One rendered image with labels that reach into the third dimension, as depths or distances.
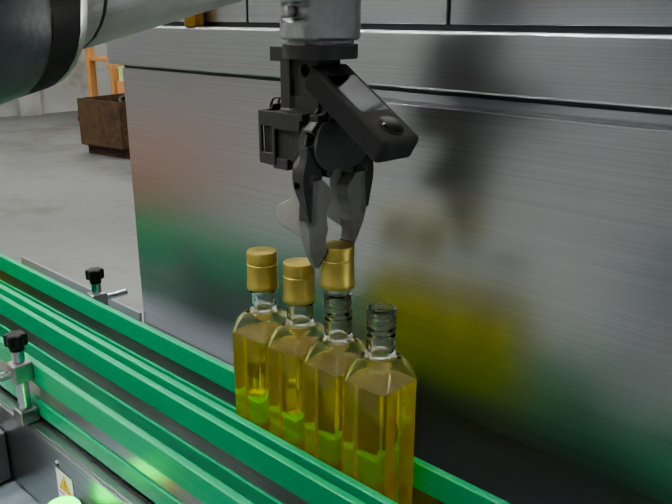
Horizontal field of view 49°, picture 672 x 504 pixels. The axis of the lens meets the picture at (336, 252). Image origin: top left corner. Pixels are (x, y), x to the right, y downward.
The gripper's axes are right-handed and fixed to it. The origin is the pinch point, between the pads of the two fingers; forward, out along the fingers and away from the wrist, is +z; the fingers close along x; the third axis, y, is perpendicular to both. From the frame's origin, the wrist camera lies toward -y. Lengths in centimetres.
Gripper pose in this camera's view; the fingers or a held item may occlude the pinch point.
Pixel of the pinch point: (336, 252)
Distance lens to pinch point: 73.8
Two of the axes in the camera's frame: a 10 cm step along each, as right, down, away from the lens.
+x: -6.9, 2.2, -6.9
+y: -7.3, -2.1, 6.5
